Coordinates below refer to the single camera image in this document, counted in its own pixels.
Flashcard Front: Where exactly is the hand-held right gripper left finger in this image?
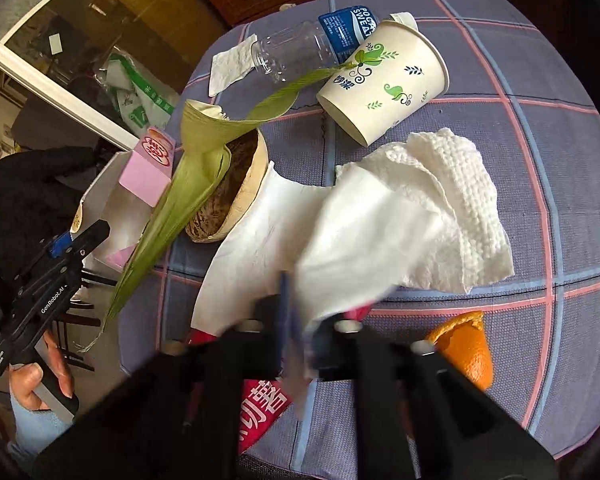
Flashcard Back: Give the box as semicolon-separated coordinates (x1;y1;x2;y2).
32;272;301;480

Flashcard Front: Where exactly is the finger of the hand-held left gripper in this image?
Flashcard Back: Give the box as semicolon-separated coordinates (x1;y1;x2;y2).
60;220;112;267
39;232;77;262

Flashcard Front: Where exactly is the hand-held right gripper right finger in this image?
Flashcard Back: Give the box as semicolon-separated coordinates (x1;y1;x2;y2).
302;316;561;480

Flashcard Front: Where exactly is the pink and white cardboard box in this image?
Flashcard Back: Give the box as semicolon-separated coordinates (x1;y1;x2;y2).
72;127;181;281

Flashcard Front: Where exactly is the thin white tissue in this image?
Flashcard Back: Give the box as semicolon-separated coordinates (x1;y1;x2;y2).
295;167;443;411

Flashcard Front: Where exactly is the orange peel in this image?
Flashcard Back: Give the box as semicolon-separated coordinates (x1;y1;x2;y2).
425;311;495;393

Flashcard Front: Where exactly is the clear plastic bottle blue label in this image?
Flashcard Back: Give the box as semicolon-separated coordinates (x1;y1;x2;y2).
250;6;418;85

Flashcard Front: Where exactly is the person's left forearm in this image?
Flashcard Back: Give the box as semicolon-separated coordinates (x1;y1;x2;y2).
9;394;77;465

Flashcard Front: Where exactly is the person's left hand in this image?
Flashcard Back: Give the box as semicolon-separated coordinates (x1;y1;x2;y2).
10;332;76;411

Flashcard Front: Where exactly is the dark cloth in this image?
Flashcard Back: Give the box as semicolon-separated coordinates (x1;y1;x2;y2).
0;147;111;301

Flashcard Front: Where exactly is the smooth white paper napkin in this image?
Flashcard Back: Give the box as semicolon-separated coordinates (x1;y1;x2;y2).
190;160;371;346

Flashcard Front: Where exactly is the red snack packet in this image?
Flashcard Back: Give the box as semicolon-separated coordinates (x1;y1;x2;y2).
187;305;371;456

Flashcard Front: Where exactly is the long green leaf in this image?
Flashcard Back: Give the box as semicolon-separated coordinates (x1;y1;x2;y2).
72;62;356;353

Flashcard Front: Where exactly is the brown coconut shell half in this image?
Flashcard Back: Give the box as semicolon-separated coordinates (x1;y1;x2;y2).
185;130;271;243

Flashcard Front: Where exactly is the green and white plastic bag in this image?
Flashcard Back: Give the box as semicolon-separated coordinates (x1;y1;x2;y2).
97;52;178;131

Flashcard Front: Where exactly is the white framed glass door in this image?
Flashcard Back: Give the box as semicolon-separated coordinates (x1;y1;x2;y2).
0;0;146;153

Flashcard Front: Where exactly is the textured white paper towel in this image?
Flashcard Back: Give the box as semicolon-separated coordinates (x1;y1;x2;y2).
335;127;515;295

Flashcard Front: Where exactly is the small white tissue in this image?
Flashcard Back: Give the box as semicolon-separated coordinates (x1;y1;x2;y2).
208;35;258;97

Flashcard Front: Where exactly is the purple plaid tablecloth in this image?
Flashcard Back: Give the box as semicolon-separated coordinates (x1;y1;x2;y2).
115;0;600;466

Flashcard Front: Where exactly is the white paper cup green print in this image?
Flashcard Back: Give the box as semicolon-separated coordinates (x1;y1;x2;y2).
316;19;450;148

